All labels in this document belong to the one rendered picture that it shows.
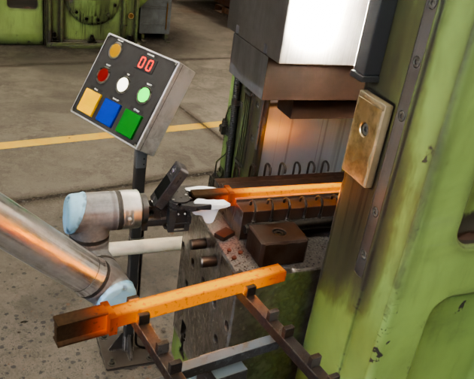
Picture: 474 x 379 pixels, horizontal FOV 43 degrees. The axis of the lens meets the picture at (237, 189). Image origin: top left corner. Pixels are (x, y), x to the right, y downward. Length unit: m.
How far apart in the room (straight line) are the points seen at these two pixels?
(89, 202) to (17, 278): 1.54
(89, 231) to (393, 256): 0.65
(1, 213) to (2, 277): 1.75
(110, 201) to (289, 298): 0.47
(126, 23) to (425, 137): 5.50
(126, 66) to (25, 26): 4.43
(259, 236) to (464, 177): 0.48
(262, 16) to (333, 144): 0.59
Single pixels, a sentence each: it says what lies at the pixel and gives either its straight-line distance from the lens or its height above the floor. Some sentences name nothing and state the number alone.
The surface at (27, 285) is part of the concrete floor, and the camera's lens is 2.82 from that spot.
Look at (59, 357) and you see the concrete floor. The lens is 2.47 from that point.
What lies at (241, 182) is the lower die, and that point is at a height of 0.99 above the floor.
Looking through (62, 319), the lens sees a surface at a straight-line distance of 0.99.
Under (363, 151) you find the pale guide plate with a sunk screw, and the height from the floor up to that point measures 1.25.
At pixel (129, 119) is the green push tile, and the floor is 1.02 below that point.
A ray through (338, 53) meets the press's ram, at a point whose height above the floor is 1.39.
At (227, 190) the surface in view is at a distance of 1.47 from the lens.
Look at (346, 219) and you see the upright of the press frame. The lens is 1.30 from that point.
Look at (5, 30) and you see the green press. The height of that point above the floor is 0.14.
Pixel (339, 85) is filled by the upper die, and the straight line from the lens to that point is 1.40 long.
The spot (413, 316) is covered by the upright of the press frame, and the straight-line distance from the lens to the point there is 1.26.
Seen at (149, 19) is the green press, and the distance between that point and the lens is 6.86.
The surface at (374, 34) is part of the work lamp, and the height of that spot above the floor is 1.47.
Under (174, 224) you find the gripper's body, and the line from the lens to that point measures 1.43.
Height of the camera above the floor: 1.68
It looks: 27 degrees down
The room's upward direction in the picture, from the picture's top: 9 degrees clockwise
